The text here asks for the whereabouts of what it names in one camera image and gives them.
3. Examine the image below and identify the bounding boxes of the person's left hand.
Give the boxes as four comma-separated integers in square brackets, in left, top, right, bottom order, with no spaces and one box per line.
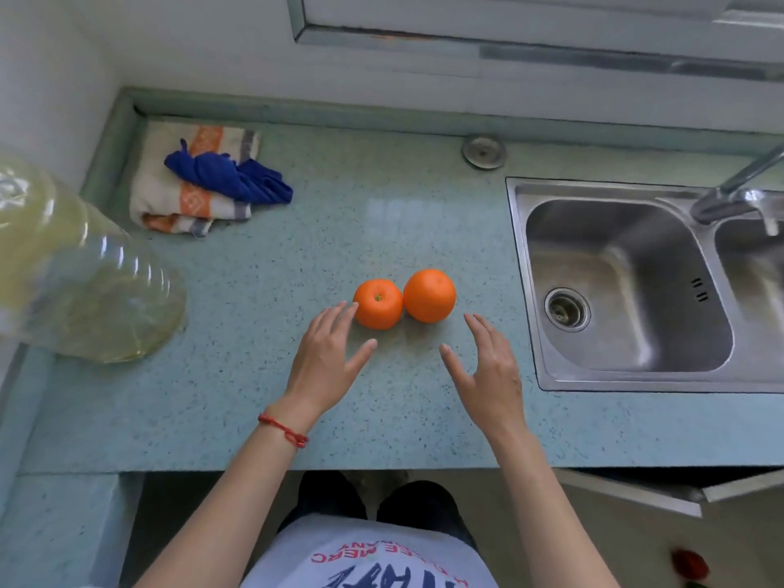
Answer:
[285,301,379,417]

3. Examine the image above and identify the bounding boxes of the person's right hand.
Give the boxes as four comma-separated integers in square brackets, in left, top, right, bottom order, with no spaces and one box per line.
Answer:
[439,312,529,440]

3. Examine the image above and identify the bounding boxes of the person's right forearm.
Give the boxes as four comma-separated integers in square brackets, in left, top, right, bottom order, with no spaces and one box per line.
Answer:
[488,425,621,588]

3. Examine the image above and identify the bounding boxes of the person's left forearm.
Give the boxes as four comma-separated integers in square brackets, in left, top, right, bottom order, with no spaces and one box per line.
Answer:
[135,394,323,588]

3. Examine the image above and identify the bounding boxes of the orange with green stem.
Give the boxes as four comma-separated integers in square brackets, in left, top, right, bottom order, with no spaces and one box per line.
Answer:
[353,279,404,331]

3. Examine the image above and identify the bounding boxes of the large round orange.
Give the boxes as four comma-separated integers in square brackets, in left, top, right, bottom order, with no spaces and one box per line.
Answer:
[402,268,458,325]

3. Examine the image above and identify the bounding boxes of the sink drain strainer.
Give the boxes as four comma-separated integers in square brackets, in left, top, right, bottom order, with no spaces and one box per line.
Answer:
[544,287,592,333]

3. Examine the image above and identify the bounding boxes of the black trousers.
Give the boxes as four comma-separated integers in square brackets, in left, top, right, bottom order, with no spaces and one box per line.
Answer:
[277,470,480,553]

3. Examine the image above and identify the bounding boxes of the stainless steel double sink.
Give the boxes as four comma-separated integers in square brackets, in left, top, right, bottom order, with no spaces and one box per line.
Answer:
[505,176,784,394]

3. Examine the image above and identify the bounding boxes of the white printed shirt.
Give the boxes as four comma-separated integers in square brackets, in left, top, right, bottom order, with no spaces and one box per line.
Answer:
[240,513,500,588]

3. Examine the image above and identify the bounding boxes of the round metal hole cover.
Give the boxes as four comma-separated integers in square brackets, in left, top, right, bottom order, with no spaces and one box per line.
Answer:
[461,136,507,171]

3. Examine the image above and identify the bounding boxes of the blue cloth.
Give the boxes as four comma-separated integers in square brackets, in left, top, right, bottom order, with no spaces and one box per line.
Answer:
[163,138,294,205]

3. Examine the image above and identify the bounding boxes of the beige orange striped towel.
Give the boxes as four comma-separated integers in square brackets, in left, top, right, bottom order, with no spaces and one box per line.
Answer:
[129,119,261,237]

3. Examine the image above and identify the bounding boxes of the clear plastic oil bottle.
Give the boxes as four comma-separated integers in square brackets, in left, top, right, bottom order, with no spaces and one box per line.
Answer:
[0,148,188,364]

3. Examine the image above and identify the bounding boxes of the chrome faucet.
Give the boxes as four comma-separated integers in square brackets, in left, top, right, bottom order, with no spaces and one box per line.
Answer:
[690,145,784,237]

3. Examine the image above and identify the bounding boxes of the cabinet door with red knob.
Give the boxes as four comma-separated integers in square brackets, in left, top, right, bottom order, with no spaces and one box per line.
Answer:
[670,470,784,588]

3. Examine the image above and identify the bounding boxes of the red string bracelet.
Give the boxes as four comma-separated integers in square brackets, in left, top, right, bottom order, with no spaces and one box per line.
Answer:
[257,412,310,449]

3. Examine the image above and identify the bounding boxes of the window frame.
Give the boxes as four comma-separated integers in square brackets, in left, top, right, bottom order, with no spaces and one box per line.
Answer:
[285,0,784,82]

